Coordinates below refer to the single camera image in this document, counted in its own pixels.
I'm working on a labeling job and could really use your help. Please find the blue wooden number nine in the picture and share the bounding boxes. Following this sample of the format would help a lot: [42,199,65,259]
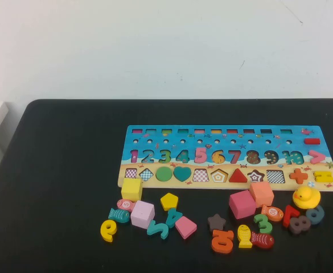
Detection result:
[305,205,326,226]

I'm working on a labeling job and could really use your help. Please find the blue wooden puzzle board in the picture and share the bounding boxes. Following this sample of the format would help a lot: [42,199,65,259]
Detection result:
[117,125,333,192]

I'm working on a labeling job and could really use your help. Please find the yellow wooden cube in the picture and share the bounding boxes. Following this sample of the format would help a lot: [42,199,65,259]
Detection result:
[121,177,143,202]

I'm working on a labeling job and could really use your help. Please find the yellow equals sign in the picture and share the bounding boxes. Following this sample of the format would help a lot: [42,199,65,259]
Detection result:
[313,171,333,183]

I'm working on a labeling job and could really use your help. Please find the teal wooden number four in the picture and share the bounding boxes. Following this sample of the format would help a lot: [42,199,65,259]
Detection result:
[165,207,183,229]

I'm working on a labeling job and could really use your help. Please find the orange wooden number ten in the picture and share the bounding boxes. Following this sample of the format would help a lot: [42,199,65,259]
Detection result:
[211,229,235,254]

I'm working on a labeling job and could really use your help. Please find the red wooden fish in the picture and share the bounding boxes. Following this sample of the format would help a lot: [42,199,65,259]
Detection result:
[250,231,275,250]

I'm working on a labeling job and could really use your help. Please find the pink wooden trapezoid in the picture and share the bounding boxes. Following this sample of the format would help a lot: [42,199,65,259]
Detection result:
[175,216,198,240]

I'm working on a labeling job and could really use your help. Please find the magenta wooden cube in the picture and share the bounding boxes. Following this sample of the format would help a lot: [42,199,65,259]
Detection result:
[228,189,257,220]

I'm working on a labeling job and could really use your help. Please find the yellow wooden fish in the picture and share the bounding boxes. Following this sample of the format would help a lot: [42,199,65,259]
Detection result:
[237,224,253,249]

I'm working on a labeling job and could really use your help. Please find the orange fish with ten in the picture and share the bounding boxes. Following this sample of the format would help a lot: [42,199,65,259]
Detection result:
[261,204,285,222]

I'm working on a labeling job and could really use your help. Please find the red wooden number seven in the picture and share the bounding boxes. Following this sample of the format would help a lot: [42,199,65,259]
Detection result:
[282,204,301,229]

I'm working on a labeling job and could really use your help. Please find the teal wooden heart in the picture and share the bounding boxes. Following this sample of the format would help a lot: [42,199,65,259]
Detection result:
[173,166,192,183]

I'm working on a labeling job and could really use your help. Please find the yellow rubber duck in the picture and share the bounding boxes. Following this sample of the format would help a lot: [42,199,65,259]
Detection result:
[292,186,322,210]

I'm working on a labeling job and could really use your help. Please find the brown wooden star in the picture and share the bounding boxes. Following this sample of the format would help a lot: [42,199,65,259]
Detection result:
[207,213,227,233]

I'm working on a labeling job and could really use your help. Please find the green wooden number three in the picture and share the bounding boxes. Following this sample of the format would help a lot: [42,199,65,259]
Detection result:
[253,213,273,235]

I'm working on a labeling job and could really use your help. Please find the teal wooden number five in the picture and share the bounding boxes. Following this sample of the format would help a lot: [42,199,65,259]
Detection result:
[146,219,170,240]

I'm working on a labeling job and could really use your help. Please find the teal wooden fish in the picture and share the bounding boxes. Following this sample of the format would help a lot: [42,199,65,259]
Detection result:
[108,208,131,224]

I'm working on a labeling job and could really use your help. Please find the light pink wooden cube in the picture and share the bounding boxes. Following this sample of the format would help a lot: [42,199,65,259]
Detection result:
[130,200,156,230]

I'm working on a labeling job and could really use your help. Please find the green wooden circle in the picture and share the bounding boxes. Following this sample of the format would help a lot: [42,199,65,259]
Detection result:
[155,166,174,183]

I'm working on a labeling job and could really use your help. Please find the orange plus sign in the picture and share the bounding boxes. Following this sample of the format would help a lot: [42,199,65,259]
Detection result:
[289,168,309,185]

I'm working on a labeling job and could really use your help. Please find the brown wooden number eight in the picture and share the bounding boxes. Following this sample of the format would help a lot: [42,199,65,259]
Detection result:
[288,215,311,236]

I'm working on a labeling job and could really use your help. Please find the yellow wooden pentagon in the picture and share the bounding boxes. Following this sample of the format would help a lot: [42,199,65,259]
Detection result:
[160,192,179,212]

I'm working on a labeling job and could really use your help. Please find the pink fish with five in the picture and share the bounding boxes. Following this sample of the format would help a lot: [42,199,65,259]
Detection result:
[117,198,137,213]

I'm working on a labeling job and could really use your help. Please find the yellow wooden number nine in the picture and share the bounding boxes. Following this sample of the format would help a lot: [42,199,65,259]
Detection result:
[100,219,118,243]

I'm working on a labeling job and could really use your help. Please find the pink wooden number five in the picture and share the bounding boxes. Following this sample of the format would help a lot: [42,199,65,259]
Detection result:
[194,147,209,165]

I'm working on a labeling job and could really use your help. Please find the pink greater-than sign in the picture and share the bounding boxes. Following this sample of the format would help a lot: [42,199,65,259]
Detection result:
[309,150,326,165]

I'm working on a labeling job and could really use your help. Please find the salmon wooden cube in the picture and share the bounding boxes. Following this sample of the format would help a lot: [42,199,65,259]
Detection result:
[249,181,275,208]

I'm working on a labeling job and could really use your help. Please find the red wooden triangle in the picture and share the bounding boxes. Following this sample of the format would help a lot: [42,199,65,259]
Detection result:
[228,168,249,183]

